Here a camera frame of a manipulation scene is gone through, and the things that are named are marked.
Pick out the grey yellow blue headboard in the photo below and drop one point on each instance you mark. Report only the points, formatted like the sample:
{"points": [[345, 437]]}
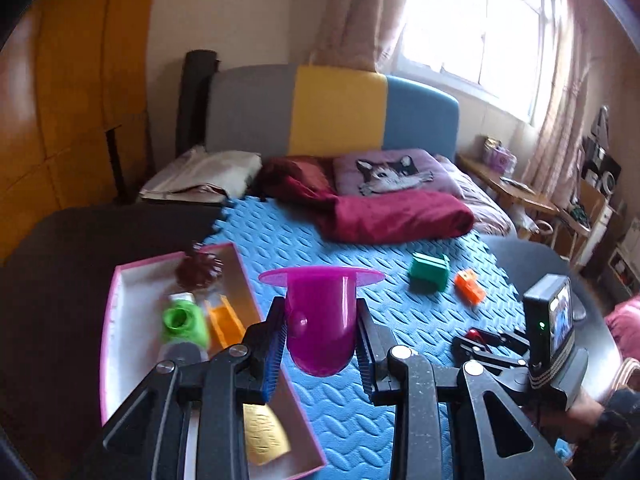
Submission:
{"points": [[340, 110]]}

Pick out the green plastic spool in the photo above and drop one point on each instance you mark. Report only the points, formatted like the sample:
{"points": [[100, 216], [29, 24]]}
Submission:
{"points": [[429, 272]]}

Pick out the wooden wardrobe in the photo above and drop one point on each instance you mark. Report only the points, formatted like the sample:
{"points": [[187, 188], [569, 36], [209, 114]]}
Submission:
{"points": [[75, 85]]}

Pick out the white plastic bag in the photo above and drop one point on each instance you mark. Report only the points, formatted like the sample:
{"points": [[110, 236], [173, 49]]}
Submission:
{"points": [[525, 220]]}

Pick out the brown pinecone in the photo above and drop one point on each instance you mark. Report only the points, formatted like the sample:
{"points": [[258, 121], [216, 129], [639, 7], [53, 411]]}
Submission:
{"points": [[200, 267]]}

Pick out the pink cat print pillow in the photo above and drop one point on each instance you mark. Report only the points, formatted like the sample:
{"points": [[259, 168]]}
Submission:
{"points": [[390, 172]]}

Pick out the pink patterned curtain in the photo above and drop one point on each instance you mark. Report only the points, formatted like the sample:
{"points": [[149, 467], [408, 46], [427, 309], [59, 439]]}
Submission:
{"points": [[565, 85], [360, 10]]}

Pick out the beige cloth bag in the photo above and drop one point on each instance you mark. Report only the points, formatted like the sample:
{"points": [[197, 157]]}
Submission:
{"points": [[200, 175]]}

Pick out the white plastic piece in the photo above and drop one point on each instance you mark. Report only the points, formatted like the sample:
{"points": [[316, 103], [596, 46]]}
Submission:
{"points": [[180, 299]]}

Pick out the pink blanket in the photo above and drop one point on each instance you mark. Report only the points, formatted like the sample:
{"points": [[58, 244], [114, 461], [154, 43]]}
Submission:
{"points": [[480, 200]]}

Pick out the pink cardboard box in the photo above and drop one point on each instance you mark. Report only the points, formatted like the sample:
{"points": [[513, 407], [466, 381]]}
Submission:
{"points": [[130, 310]]}

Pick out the dark red cloth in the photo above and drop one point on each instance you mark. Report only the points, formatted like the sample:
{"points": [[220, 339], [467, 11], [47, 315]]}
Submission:
{"points": [[400, 215]]}

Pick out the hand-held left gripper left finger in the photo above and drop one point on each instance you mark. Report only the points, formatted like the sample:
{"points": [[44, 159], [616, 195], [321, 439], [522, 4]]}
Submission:
{"points": [[272, 355]]}

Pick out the yellow perforated egg shape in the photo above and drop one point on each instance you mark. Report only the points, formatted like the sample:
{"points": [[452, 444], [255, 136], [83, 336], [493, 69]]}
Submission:
{"points": [[265, 435]]}

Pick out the orange perforated block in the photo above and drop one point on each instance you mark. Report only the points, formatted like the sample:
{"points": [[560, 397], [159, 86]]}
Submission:
{"points": [[470, 287]]}

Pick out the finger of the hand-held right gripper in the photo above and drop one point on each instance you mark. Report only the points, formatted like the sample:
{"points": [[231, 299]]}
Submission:
{"points": [[505, 339], [480, 356]]}

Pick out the pink garment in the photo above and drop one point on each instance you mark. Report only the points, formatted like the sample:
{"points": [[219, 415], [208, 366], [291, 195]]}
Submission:
{"points": [[625, 320]]}

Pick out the white round fan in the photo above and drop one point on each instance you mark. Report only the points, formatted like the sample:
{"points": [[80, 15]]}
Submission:
{"points": [[607, 180]]}

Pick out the window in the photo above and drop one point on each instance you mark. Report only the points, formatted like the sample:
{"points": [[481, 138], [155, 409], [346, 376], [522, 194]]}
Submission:
{"points": [[475, 25]]}

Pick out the light green block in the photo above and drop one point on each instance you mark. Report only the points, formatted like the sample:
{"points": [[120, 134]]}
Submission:
{"points": [[185, 325]]}

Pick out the orange plastic tray piece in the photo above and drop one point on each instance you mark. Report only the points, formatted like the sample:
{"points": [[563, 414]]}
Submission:
{"points": [[225, 317]]}

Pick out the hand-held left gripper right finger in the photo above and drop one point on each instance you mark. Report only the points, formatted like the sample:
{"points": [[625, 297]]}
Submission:
{"points": [[365, 360]]}

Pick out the grey translucent cylinder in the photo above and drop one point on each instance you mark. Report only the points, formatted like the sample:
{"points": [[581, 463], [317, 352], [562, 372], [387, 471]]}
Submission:
{"points": [[182, 352]]}

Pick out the red metal cylinder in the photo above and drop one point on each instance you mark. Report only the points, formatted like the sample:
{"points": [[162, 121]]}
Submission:
{"points": [[472, 334]]}

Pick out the purple storage box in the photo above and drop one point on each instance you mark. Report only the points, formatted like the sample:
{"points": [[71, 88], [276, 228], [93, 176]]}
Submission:
{"points": [[497, 152]]}

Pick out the person's right forearm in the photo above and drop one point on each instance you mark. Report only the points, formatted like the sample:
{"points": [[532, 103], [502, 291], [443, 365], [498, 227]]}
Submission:
{"points": [[590, 415]]}

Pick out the black rolled mat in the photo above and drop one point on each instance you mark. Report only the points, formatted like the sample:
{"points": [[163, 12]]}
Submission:
{"points": [[195, 100]]}

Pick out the wooden folding chair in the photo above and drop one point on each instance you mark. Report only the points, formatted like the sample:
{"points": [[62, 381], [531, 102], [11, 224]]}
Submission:
{"points": [[585, 215]]}

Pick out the purple plastic funnel shape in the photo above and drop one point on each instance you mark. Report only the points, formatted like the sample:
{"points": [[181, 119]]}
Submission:
{"points": [[320, 320]]}

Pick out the wooden desk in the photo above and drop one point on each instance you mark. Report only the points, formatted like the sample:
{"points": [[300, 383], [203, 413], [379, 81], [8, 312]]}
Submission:
{"points": [[510, 190]]}

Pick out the brown red pillow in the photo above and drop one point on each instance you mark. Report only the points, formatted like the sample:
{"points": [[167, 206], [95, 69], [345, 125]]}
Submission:
{"points": [[295, 177]]}

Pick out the blue foam mat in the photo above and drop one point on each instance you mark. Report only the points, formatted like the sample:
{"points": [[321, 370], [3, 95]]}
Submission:
{"points": [[350, 260]]}

